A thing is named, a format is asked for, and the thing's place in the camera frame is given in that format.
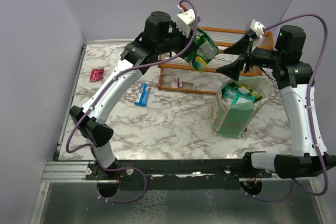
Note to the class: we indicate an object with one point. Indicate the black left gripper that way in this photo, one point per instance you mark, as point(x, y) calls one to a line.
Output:
point(186, 41)

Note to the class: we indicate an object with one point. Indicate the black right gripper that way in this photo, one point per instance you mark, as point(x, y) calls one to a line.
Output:
point(246, 52)

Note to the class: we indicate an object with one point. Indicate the teal snack bag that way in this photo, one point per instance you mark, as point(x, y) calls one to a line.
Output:
point(233, 96)

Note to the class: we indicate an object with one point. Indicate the green Fox's candy bag back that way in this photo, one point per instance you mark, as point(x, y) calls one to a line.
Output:
point(255, 96)

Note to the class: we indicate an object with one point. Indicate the green beige paper bag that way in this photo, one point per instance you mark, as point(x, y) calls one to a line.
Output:
point(231, 120)

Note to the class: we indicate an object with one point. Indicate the red small snack packet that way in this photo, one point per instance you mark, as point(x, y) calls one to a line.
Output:
point(96, 75)

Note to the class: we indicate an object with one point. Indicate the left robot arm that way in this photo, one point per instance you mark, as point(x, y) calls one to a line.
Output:
point(161, 35)

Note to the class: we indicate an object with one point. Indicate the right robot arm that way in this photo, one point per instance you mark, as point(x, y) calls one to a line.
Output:
point(309, 156)

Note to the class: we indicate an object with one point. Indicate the wooden shelf rack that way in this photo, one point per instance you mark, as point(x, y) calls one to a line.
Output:
point(223, 38)

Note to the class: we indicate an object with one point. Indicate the red white staples box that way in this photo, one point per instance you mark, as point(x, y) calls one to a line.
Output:
point(177, 83)

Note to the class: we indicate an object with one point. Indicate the blue snack wrapper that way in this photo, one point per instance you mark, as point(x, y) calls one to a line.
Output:
point(142, 98)

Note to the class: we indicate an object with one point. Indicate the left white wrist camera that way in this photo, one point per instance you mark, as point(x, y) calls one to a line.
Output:
point(185, 21)

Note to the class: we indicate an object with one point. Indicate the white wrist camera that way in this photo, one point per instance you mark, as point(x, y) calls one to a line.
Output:
point(254, 30)
point(185, 21)

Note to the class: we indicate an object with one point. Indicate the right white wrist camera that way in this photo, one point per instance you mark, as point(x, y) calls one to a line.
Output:
point(254, 30)

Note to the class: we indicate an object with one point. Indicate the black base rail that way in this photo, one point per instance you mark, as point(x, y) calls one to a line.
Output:
point(173, 174)

